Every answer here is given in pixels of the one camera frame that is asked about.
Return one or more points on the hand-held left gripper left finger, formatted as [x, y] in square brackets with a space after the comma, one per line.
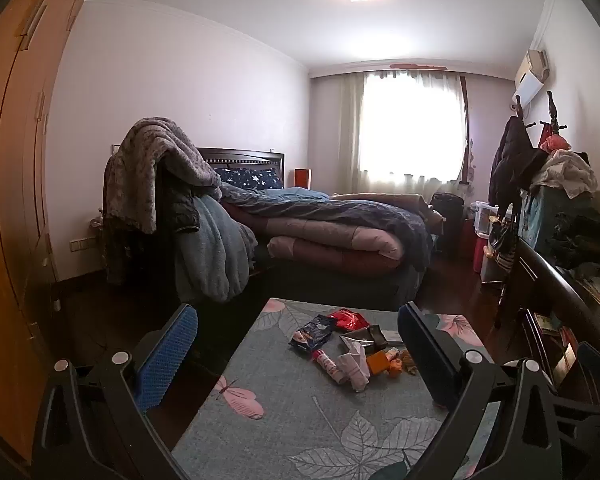
[167, 355]

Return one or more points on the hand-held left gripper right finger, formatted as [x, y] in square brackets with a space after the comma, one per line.
[425, 355]

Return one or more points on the small orange item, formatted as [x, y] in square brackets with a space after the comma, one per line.
[395, 368]

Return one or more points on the orange box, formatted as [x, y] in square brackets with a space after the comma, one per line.
[377, 361]

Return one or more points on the white tissue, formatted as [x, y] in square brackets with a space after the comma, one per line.
[355, 370]

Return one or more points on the red and white tube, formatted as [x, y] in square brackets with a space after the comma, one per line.
[327, 365]

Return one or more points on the brown crumpled scrap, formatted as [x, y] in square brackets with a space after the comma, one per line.
[410, 362]

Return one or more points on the red plastic wrapper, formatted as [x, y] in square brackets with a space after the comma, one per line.
[347, 319]

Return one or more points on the light blue fleece blanket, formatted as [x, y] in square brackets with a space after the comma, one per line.
[210, 255]

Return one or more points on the dark blue snack packet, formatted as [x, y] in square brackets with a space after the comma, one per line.
[312, 332]

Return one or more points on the bed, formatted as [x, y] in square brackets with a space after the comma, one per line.
[330, 280]

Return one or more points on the grey floral tablecloth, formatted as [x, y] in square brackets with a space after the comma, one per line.
[280, 410]

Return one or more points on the striped bag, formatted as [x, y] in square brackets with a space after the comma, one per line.
[505, 250]

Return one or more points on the black suitcase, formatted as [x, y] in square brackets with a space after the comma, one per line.
[447, 222]

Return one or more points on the dark wooden dresser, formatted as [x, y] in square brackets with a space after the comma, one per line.
[545, 290]

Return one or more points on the pink comforter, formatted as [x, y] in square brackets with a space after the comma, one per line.
[330, 242]

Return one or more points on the black puffer jacket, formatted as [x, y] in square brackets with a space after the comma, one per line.
[177, 205]

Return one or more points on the clear plastic storage box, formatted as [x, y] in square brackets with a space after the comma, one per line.
[484, 215]

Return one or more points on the blue quilt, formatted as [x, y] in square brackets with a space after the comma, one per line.
[360, 210]

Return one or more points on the brown folded blanket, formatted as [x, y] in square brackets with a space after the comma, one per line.
[380, 197]

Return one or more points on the pile of folded clothes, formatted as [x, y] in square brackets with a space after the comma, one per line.
[545, 225]

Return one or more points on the grey fleece blanket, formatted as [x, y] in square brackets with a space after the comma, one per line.
[145, 170]

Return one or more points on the star print pillow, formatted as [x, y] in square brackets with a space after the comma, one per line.
[250, 177]

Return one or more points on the dark wooden headboard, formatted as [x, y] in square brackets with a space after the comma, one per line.
[245, 156]

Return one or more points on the black hanging coat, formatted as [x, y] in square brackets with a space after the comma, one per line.
[512, 160]

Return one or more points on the red bedside cabinet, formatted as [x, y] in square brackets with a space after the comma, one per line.
[302, 179]

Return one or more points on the white clothes heap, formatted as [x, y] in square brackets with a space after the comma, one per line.
[567, 172]

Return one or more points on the wooden wardrobe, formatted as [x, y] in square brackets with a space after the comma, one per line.
[10, 185]

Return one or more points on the sheer window curtains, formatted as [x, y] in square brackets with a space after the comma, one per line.
[350, 125]

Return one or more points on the pink garment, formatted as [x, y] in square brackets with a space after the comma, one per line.
[555, 143]

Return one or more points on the wall air conditioner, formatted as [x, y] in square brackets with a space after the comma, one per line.
[530, 77]

